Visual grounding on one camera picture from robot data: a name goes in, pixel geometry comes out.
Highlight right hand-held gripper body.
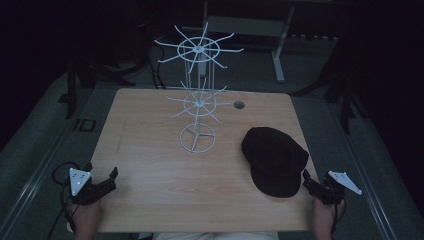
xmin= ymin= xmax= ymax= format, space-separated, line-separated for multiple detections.
xmin=310 ymin=170 xmax=363 ymax=206

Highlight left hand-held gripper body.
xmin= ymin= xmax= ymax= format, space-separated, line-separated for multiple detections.
xmin=68 ymin=167 xmax=118 ymax=206

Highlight black cap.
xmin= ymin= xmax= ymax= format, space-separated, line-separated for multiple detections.
xmin=241 ymin=126 xmax=310 ymax=199

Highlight person's left hand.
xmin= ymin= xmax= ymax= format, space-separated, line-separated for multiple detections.
xmin=65 ymin=199 xmax=102 ymax=240

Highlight person's right hand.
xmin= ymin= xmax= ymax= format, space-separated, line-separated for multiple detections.
xmin=311 ymin=195 xmax=346 ymax=240

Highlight black floor socket box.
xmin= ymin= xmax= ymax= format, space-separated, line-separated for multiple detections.
xmin=72 ymin=117 xmax=98 ymax=133

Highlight black metal stand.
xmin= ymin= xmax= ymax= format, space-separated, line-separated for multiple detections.
xmin=289 ymin=33 xmax=371 ymax=135
xmin=58 ymin=39 xmax=154 ymax=120

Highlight person's light clothing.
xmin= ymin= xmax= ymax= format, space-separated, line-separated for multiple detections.
xmin=151 ymin=231 xmax=281 ymax=240

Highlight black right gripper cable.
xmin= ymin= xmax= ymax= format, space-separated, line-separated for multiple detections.
xmin=330 ymin=198 xmax=348 ymax=238

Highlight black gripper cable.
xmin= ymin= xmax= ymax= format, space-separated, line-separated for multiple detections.
xmin=330 ymin=198 xmax=348 ymax=238
xmin=46 ymin=161 xmax=82 ymax=240

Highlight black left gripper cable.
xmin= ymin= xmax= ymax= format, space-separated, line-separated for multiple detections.
xmin=46 ymin=161 xmax=82 ymax=240

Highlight white wire hat rack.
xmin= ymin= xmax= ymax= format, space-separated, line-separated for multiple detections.
xmin=154 ymin=21 xmax=245 ymax=155

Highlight black cables on floor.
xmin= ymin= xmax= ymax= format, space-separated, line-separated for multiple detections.
xmin=146 ymin=41 xmax=168 ymax=91

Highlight white metal frame desk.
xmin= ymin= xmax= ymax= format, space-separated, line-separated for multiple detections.
xmin=181 ymin=0 xmax=338 ymax=84

